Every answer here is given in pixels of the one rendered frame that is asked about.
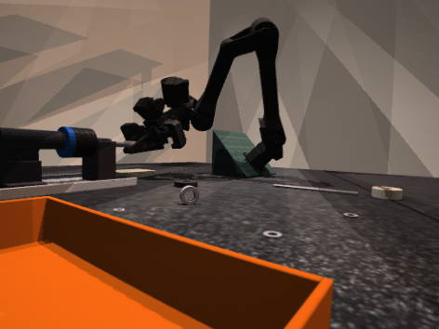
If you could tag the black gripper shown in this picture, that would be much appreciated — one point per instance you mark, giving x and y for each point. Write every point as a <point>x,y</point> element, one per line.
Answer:
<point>152,136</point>

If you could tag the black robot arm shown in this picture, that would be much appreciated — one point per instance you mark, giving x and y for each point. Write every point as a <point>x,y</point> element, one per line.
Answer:
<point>262,37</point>

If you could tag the blue ring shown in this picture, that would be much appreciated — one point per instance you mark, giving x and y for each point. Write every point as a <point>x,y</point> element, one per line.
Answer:
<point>70,142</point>

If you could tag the orange open-top tray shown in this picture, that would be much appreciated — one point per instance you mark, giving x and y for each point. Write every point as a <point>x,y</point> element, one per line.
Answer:
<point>65,266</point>

